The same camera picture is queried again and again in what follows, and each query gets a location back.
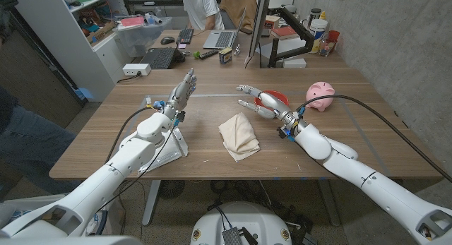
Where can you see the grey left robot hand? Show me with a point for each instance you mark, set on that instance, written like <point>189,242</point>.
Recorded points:
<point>182,93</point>

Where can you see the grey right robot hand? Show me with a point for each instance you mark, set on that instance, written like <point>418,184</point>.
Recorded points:
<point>273,105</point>

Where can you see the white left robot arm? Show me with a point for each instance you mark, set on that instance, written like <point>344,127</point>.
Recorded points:
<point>134,155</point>

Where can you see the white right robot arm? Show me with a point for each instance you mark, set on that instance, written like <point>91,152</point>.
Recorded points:
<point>353,167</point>

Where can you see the red bowl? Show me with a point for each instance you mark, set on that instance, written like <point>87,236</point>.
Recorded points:
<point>279,95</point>

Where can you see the beige folded cheesecloth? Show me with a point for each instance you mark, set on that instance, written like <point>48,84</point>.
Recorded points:
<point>239,135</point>

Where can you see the pink piggy bank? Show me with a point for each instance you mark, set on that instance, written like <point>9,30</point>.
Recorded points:
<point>319,90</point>

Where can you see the green round object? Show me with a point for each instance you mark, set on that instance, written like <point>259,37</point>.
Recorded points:
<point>196,55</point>

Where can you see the black laptop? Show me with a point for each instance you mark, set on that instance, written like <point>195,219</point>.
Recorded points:
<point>160,58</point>

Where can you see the pink sticky note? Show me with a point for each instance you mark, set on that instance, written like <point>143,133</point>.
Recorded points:
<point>182,46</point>

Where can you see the flat white box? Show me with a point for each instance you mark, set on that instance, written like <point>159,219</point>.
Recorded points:
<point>295,63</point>

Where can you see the black remote control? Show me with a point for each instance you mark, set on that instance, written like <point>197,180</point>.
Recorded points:
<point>209,54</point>

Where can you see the white power strip box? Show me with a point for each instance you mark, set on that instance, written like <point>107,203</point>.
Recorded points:
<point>136,69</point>

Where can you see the black computer mouse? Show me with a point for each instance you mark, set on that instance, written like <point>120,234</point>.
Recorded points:
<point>167,40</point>

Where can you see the small black keyboard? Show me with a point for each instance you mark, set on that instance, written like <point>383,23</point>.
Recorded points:
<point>185,36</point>

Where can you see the yellow card box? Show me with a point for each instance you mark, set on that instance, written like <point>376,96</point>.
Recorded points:
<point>225,56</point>

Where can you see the silver laptop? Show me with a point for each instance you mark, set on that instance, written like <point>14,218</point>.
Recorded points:
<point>222,38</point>

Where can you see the clear plastic storage bin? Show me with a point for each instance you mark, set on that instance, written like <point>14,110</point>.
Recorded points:
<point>141,36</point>

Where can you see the red book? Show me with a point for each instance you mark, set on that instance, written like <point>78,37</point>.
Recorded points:
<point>284,32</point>

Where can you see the clear glass jar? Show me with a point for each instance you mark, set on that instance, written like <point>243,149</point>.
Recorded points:
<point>325,49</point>

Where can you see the white plastic tub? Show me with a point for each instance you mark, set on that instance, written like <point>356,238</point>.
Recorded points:
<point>318,31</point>

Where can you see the person in white t-shirt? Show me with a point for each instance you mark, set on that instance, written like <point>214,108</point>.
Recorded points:
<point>201,8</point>

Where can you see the black computer monitor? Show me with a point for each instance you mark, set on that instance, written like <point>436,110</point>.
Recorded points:
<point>259,19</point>

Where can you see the black floor fan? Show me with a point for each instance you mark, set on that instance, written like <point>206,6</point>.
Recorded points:
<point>171,189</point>

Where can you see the black-lidded jar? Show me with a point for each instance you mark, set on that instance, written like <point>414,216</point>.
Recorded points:
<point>314,15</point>

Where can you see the yellow bottle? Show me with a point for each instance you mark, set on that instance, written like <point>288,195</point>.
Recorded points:
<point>322,15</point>

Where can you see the brown jacket on chair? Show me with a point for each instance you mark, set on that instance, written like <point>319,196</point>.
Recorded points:
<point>238,5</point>

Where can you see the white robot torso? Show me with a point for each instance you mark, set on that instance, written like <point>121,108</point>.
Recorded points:
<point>243,220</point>

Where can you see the white shelf cabinet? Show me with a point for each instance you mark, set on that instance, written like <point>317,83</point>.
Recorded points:
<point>70,51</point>

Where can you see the person in blue jeans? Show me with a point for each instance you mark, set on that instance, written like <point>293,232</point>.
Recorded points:
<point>31,142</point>

